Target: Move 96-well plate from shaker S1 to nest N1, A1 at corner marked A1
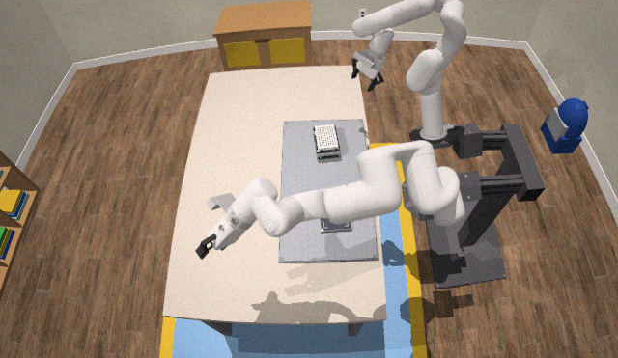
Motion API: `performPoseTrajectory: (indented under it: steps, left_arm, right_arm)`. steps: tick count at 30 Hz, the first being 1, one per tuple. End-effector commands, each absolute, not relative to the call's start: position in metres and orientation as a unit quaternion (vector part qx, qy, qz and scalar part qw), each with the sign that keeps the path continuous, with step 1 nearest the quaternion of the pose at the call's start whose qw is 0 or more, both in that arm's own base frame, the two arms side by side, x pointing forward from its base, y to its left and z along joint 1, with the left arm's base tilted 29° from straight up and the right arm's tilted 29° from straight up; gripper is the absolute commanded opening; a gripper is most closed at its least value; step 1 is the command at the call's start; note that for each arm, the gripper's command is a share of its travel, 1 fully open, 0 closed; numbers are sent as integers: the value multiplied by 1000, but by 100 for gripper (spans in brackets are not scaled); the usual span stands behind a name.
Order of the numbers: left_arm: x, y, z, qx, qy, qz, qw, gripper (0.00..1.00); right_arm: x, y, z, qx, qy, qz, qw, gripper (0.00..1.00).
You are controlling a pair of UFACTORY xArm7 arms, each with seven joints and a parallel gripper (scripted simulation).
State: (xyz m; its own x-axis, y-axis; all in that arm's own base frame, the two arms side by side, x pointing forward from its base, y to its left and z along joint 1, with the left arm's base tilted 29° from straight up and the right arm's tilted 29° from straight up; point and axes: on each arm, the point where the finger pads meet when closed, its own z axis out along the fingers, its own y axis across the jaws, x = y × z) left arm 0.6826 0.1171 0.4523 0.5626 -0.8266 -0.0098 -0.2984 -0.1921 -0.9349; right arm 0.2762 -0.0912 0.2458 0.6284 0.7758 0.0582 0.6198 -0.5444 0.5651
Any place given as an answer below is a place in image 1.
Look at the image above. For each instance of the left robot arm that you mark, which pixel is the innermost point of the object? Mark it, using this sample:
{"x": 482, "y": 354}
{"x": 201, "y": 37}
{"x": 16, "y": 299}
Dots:
{"x": 431, "y": 190}

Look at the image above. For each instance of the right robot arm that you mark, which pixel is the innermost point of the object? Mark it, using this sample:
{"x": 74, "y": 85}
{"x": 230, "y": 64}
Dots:
{"x": 428, "y": 63}

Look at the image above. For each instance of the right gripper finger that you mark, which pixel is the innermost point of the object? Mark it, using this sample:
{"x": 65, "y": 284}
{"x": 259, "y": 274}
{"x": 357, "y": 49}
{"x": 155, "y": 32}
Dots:
{"x": 355, "y": 69}
{"x": 372, "y": 85}

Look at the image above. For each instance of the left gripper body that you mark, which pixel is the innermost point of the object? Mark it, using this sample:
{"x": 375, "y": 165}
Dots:
{"x": 227, "y": 237}

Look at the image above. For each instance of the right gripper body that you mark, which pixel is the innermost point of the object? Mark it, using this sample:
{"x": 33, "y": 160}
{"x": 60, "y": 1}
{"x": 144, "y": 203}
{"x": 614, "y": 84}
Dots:
{"x": 371, "y": 73}

